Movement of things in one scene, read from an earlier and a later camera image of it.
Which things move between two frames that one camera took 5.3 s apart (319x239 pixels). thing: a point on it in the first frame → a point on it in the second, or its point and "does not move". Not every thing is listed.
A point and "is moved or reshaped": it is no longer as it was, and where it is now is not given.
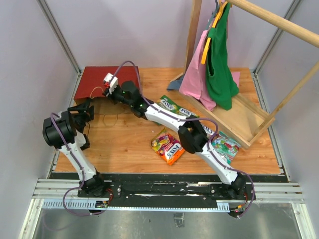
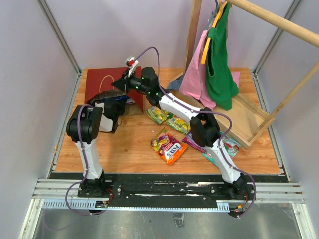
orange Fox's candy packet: [167, 147] does not move
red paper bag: [90, 84] is moved or reshaped
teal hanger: [214, 14] does not move
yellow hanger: [223, 5] does not move
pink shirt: [193, 82] does not move
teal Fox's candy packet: [227, 146] does not move
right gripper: [111, 95] → [123, 84]
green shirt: [221, 83] does not move
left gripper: [84, 110] → [121, 104]
